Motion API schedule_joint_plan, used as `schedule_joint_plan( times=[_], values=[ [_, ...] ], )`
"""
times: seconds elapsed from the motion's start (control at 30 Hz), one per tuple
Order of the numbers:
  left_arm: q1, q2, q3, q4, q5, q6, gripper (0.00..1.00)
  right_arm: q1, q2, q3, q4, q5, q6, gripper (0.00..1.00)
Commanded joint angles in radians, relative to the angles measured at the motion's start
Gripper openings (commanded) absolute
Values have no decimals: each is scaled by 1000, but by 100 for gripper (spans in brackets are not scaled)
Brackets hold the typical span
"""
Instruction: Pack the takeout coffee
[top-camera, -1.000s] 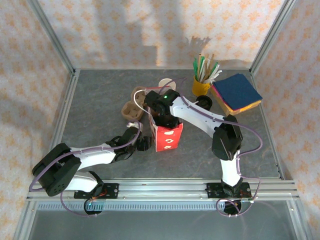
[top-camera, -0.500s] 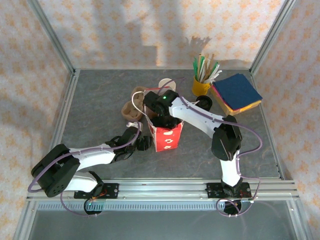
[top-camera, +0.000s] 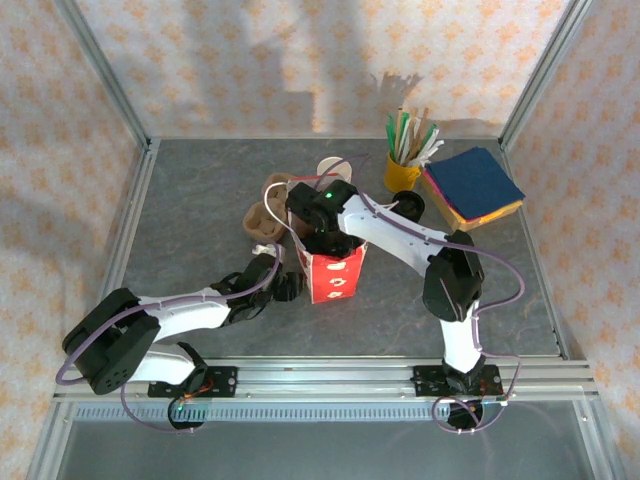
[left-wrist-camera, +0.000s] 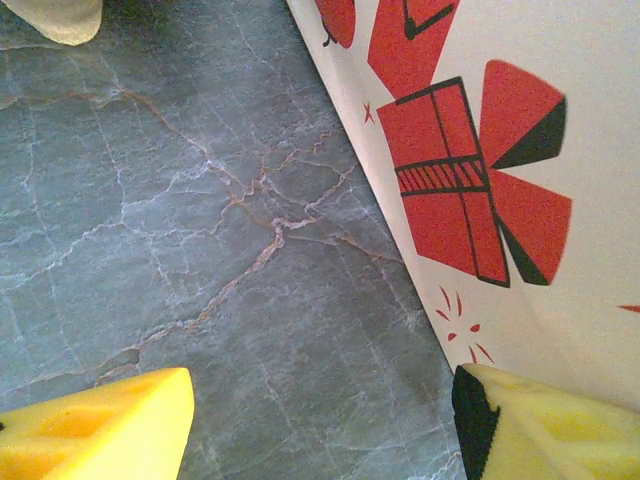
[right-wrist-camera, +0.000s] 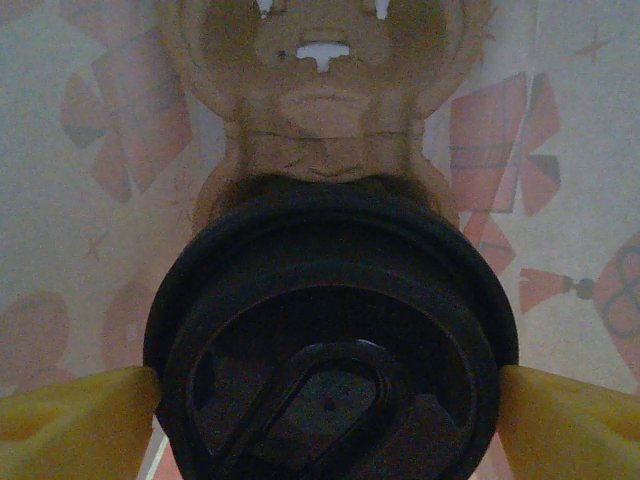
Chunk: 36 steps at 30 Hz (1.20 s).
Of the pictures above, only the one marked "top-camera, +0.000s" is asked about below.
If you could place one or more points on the red paper bag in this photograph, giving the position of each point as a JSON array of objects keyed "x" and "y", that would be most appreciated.
[{"x": 335, "y": 285}]

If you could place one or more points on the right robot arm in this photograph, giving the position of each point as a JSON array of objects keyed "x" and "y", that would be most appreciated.
[{"x": 400, "y": 235}]

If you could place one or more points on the brown pulp cup carrier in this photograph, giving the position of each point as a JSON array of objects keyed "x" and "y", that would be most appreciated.
[{"x": 260, "y": 225}]

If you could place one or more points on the yellow mug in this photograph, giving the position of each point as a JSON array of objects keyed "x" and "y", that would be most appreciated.
[{"x": 400, "y": 175}]

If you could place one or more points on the wooden stirrer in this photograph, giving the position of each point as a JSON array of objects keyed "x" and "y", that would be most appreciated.
[{"x": 401, "y": 125}]

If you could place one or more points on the brown paper wrapped straw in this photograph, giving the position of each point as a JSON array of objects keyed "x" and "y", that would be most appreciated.
[{"x": 419, "y": 131}]

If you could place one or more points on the pink paper napkin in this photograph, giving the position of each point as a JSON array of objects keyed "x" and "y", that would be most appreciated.
[{"x": 444, "y": 192}]

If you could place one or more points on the white green wrapped straw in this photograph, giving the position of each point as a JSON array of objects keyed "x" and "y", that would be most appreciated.
[{"x": 427, "y": 137}]

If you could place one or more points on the black round base unit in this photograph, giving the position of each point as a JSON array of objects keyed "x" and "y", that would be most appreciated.
[
  {"x": 462, "y": 424},
  {"x": 187, "y": 425}
]

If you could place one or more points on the blue paper napkin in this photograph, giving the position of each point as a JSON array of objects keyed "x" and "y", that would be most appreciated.
[{"x": 475, "y": 182}]

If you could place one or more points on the yellow paper napkin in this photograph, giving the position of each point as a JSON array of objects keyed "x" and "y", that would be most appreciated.
[{"x": 492, "y": 214}]

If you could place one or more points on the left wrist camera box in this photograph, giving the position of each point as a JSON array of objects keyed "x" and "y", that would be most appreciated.
[{"x": 262, "y": 249}]

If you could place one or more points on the aluminium front rail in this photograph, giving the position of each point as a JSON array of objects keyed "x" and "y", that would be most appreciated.
[{"x": 325, "y": 380}]

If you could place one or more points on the aluminium rail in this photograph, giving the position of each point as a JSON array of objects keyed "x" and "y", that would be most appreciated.
[
  {"x": 325, "y": 380},
  {"x": 130, "y": 225}
]

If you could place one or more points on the black left mount plate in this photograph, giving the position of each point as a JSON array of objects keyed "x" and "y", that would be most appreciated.
[{"x": 222, "y": 382}]

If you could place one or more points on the black mount plate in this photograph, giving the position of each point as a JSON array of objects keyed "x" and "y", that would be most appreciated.
[
  {"x": 222, "y": 382},
  {"x": 425, "y": 381}
]

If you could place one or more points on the aluminium left side rail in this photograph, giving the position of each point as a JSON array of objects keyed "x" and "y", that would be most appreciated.
[{"x": 130, "y": 225}]

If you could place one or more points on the black right mount plate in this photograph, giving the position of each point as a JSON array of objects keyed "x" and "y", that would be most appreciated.
[{"x": 425, "y": 381}]

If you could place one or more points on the aluminium left post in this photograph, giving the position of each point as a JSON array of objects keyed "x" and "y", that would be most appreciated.
[{"x": 105, "y": 70}]

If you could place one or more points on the aluminium post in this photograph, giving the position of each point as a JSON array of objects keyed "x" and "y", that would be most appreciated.
[
  {"x": 105, "y": 70},
  {"x": 545, "y": 70}
]

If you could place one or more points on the aluminium right post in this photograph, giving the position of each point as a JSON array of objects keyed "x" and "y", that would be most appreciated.
[{"x": 545, "y": 70}]

